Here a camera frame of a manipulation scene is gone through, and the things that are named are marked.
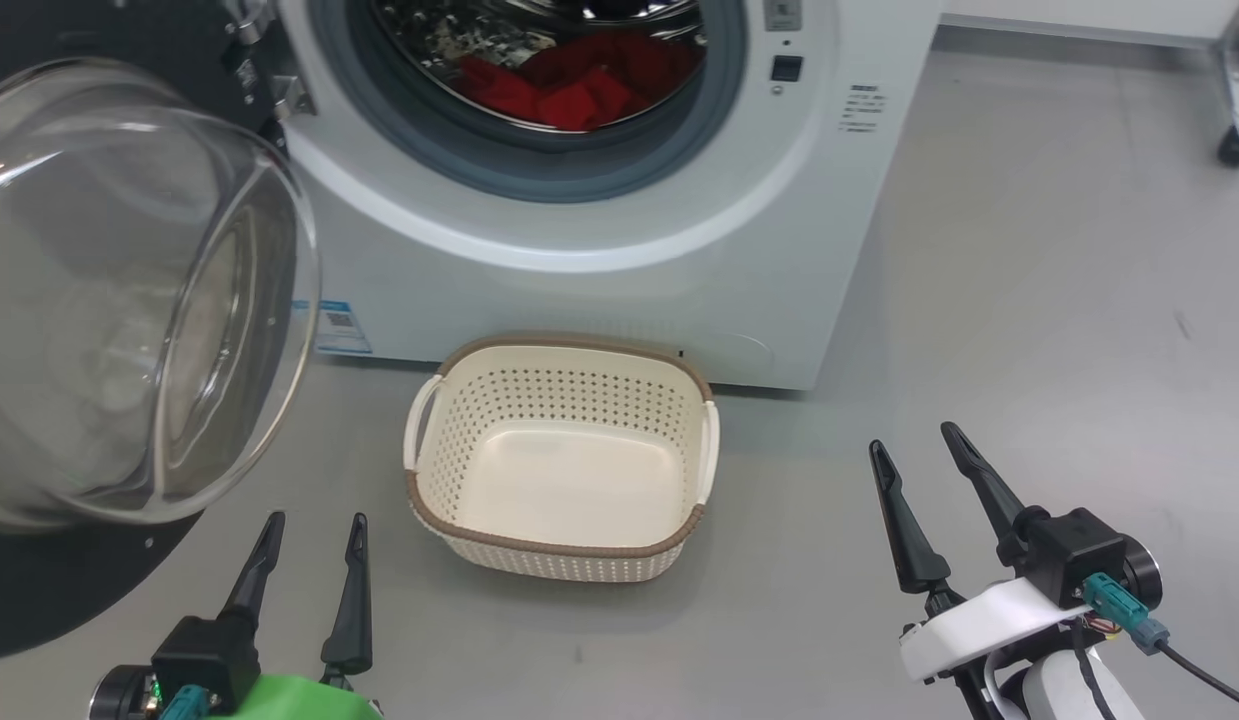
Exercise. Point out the red garment with white lining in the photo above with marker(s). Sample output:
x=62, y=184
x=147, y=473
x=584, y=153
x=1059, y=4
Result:
x=619, y=65

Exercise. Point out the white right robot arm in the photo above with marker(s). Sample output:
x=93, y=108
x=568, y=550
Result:
x=1049, y=695

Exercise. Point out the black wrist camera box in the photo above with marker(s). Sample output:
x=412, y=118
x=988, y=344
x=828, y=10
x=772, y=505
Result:
x=204, y=655
x=1079, y=550

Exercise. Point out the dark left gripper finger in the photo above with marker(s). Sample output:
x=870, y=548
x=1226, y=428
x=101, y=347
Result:
x=352, y=620
x=254, y=580

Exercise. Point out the grey warning sticker label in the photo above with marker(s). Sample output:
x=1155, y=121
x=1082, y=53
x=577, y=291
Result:
x=782, y=14

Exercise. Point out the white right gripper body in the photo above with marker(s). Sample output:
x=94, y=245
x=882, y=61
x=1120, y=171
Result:
x=979, y=625

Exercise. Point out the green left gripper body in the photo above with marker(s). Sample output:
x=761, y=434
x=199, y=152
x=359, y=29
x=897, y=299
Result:
x=299, y=700

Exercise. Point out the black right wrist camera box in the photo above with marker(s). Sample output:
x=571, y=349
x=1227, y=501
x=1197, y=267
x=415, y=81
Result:
x=1079, y=550

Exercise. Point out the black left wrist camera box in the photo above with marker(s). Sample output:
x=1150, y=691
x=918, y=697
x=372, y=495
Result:
x=204, y=655

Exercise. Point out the cream perforated laundry basket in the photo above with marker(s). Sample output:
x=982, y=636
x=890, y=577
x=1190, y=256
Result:
x=564, y=470

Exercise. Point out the white front-load washing machine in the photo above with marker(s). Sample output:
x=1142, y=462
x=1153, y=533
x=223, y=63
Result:
x=599, y=290

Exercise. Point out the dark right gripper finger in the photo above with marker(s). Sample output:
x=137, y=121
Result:
x=909, y=540
x=984, y=485

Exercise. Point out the blue energy label sticker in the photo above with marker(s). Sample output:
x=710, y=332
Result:
x=339, y=325

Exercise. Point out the white cabinet panel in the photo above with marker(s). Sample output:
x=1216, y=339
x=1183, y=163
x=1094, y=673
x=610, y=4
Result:
x=1079, y=18

